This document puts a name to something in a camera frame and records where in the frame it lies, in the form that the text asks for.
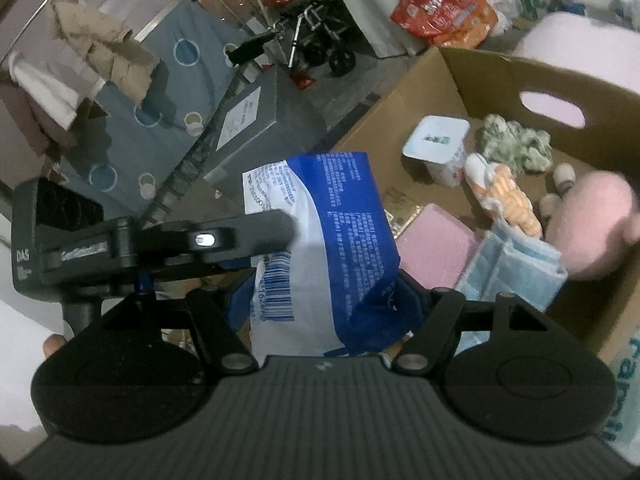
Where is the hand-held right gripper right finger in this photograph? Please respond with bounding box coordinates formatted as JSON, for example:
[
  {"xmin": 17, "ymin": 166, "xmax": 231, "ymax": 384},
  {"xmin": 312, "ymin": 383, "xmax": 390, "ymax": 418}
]
[{"xmin": 390, "ymin": 270, "xmax": 551, "ymax": 375}]

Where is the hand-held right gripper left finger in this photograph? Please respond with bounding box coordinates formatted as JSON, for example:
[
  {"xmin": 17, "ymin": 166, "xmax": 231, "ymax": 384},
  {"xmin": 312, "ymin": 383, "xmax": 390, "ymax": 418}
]
[{"xmin": 102, "ymin": 275, "xmax": 261, "ymax": 373}]

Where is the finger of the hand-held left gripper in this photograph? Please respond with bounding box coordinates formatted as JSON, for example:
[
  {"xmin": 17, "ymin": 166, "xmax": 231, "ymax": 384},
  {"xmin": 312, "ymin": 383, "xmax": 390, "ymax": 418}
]
[{"xmin": 117, "ymin": 210, "xmax": 297, "ymax": 293}]

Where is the light blue cloth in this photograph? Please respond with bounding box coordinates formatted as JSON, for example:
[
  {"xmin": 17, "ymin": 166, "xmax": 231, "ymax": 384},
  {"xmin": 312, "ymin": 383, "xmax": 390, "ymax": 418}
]
[{"xmin": 456, "ymin": 222, "xmax": 569, "ymax": 357}]

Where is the dark blue and white packet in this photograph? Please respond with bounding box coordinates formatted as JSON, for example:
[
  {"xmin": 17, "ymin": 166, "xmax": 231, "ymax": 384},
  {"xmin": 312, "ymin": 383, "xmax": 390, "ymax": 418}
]
[{"xmin": 242, "ymin": 151, "xmax": 402, "ymax": 357}]

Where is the green and white cloth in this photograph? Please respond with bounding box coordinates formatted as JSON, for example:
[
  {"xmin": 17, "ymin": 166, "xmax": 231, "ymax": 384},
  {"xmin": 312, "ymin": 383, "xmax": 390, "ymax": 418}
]
[{"xmin": 481, "ymin": 114, "xmax": 554, "ymax": 176}]

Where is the brown cardboard box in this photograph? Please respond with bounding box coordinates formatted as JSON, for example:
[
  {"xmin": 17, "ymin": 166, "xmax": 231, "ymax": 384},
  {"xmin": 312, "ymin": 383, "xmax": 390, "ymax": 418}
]
[{"xmin": 332, "ymin": 46, "xmax": 640, "ymax": 363}]

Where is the person's left hand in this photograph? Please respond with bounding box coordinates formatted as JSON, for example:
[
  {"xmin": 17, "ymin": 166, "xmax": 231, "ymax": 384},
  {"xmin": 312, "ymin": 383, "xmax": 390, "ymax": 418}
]
[{"xmin": 42, "ymin": 334, "xmax": 69, "ymax": 362}]

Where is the pink sponge pad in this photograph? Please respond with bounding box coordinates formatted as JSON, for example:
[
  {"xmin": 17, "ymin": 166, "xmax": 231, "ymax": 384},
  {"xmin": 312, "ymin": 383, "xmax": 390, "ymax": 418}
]
[{"xmin": 399, "ymin": 204, "xmax": 482, "ymax": 288}]

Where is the gold foil packet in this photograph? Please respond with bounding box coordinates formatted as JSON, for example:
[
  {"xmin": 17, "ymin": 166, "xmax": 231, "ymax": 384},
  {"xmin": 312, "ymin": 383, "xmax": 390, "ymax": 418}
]
[{"xmin": 382, "ymin": 187, "xmax": 426, "ymax": 240}]

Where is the grey box with white label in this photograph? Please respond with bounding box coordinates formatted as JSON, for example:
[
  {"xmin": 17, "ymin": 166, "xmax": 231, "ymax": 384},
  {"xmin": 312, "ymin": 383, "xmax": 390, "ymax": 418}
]
[{"xmin": 200, "ymin": 67, "xmax": 331, "ymax": 181}]

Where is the orange and white plush toy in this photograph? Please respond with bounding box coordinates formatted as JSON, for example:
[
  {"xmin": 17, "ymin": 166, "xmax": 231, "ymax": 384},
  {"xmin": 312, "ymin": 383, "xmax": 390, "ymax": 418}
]
[{"xmin": 465, "ymin": 152, "xmax": 543, "ymax": 238}]

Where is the blue rug with circles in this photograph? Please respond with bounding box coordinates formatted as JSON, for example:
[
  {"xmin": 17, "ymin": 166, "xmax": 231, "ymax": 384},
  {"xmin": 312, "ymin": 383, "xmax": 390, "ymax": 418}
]
[{"xmin": 47, "ymin": 0, "xmax": 253, "ymax": 213}]

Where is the white plastic cup with lid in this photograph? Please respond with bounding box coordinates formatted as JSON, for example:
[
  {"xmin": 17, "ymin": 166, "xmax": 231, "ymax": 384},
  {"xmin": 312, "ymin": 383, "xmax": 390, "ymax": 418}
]
[{"xmin": 402, "ymin": 115, "xmax": 472, "ymax": 188}]

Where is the pink plush toy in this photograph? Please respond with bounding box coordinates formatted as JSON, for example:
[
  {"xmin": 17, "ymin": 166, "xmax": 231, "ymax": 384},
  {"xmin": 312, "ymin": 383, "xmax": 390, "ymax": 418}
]
[{"xmin": 539, "ymin": 162, "xmax": 640, "ymax": 281}]

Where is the white plastic shopping bag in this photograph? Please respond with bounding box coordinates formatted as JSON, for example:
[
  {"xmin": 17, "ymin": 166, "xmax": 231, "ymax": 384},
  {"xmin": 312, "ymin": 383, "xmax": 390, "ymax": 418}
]
[{"xmin": 595, "ymin": 320, "xmax": 640, "ymax": 457}]

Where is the beige cloth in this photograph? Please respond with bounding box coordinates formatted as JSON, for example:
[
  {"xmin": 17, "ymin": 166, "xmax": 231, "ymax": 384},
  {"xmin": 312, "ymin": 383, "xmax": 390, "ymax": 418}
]
[{"xmin": 46, "ymin": 0, "xmax": 162, "ymax": 107}]

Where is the folded stroller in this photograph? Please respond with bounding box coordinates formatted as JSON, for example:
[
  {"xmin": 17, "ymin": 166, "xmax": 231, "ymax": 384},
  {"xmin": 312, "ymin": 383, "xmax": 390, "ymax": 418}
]
[{"xmin": 255, "ymin": 0, "xmax": 358, "ymax": 77}]

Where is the orange red packaging bag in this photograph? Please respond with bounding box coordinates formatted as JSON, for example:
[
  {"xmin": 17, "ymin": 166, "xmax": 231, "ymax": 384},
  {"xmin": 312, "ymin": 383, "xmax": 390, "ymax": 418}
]
[{"xmin": 390, "ymin": 0, "xmax": 501, "ymax": 49}]

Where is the pink printed floor mat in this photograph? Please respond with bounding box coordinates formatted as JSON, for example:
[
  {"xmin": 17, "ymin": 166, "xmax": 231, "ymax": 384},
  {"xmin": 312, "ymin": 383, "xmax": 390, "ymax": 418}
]
[{"xmin": 514, "ymin": 12, "xmax": 640, "ymax": 61}]

